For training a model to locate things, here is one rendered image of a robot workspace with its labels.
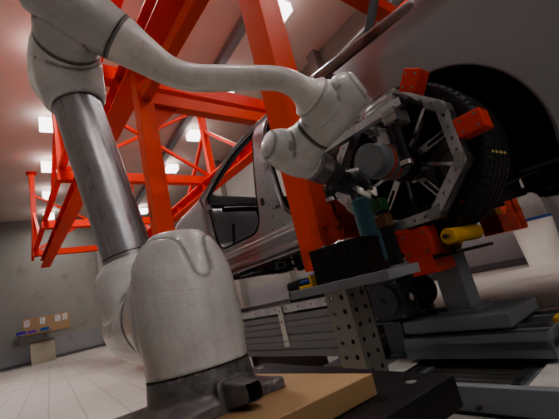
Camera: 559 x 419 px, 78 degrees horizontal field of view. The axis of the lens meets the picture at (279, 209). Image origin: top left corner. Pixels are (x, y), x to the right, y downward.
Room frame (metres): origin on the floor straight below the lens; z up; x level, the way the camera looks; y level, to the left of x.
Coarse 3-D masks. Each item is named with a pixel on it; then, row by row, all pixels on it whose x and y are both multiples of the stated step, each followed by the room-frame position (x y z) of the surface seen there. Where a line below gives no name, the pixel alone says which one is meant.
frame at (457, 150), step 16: (416, 96) 1.18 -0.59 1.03; (448, 112) 1.11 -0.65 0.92; (448, 128) 1.13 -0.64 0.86; (352, 144) 1.47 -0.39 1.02; (448, 144) 1.14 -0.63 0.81; (464, 144) 1.14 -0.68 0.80; (464, 160) 1.12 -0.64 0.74; (448, 176) 1.17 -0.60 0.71; (464, 176) 1.18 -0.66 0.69; (448, 192) 1.18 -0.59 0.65; (352, 208) 1.49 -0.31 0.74; (432, 208) 1.24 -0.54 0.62; (448, 208) 1.24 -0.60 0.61; (400, 224) 1.35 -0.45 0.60; (416, 224) 1.30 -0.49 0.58
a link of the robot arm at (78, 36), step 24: (24, 0) 0.50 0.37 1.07; (48, 0) 0.50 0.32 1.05; (72, 0) 0.51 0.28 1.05; (96, 0) 0.52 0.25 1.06; (48, 24) 0.53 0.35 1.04; (72, 24) 0.53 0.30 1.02; (96, 24) 0.54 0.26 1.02; (48, 48) 0.57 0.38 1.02; (72, 48) 0.57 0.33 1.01; (96, 48) 0.57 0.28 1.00
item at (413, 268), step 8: (408, 264) 1.04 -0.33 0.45; (416, 264) 1.07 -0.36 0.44; (376, 272) 1.00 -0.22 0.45; (384, 272) 0.98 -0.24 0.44; (392, 272) 0.98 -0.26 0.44; (400, 272) 1.01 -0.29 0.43; (408, 272) 1.04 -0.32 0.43; (416, 272) 1.06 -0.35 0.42; (344, 280) 1.09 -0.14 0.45; (352, 280) 1.07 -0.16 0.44; (360, 280) 1.04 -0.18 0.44; (368, 280) 1.02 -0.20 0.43; (376, 280) 1.00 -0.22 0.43; (384, 280) 0.98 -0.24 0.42; (304, 288) 1.23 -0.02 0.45; (312, 288) 1.20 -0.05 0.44; (320, 288) 1.17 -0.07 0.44; (328, 288) 1.15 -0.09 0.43; (336, 288) 1.12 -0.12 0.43; (344, 288) 1.10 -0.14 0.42; (296, 296) 1.27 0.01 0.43; (304, 296) 1.24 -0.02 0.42
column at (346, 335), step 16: (352, 288) 1.16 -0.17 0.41; (336, 304) 1.18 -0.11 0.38; (352, 304) 1.15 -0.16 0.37; (368, 304) 1.20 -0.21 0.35; (336, 320) 1.19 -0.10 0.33; (352, 320) 1.14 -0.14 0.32; (368, 320) 1.18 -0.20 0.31; (336, 336) 1.21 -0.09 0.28; (352, 336) 1.16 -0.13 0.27; (368, 336) 1.17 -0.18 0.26; (352, 352) 1.17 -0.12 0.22; (368, 352) 1.18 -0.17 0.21; (368, 368) 1.14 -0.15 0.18; (384, 368) 1.19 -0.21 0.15
